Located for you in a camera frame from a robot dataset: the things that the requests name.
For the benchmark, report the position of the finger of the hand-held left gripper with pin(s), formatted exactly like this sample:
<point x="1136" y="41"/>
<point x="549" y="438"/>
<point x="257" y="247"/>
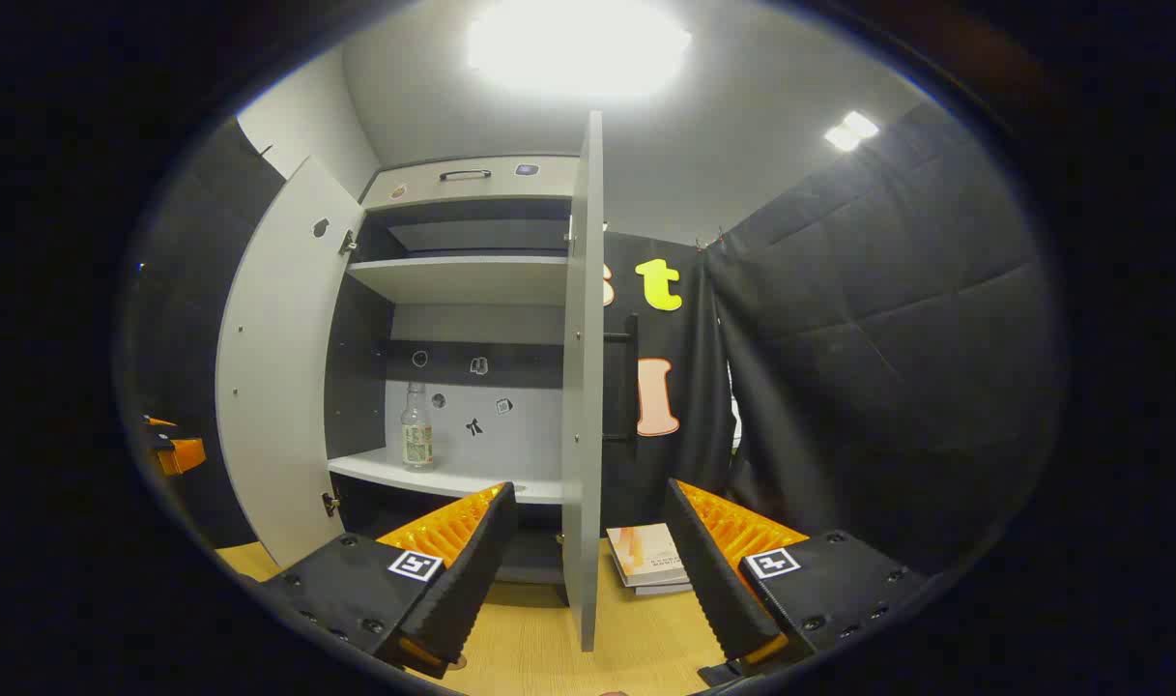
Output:
<point x="184" y="454"/>

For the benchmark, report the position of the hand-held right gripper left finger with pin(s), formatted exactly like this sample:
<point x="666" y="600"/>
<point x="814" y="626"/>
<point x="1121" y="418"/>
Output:
<point x="467" y="580"/>

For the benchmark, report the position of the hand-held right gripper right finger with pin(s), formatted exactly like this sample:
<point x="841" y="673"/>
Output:
<point x="713" y="580"/>

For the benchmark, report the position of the grey cabinet door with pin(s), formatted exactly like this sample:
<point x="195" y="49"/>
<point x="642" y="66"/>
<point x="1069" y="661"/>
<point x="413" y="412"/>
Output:
<point x="583" y="387"/>
<point x="278" y="367"/>

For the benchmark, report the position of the clear glass bottle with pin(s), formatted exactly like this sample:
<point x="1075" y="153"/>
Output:
<point x="416" y="440"/>

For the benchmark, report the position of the grey cabinet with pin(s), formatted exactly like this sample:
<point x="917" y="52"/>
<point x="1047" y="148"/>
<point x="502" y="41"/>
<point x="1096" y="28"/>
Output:
<point x="472" y="280"/>

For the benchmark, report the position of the metal door hinge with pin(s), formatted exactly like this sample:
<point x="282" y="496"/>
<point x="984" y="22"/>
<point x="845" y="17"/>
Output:
<point x="330" y="503"/>
<point x="348" y="242"/>

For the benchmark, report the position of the white orange book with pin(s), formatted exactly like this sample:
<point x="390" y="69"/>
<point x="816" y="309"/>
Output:
<point x="645" y="553"/>

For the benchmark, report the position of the small ceiling light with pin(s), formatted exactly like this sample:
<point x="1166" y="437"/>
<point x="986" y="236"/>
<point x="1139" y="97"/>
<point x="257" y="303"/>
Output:
<point x="850" y="130"/>

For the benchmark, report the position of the large ceiling light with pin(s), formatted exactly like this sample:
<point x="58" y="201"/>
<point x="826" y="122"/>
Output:
<point x="578" y="43"/>

